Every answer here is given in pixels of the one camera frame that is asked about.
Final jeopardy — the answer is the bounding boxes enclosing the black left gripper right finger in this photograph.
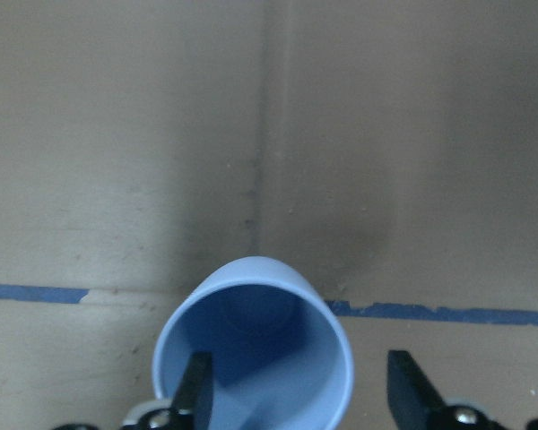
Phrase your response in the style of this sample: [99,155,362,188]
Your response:
[386,350,453,429]

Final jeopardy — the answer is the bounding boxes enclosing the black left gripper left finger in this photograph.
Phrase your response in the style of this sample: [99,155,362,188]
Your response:
[169,351,213,429]

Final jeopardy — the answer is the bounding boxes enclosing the light blue plastic cup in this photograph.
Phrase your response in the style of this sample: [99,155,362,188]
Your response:
[152,256,354,429]

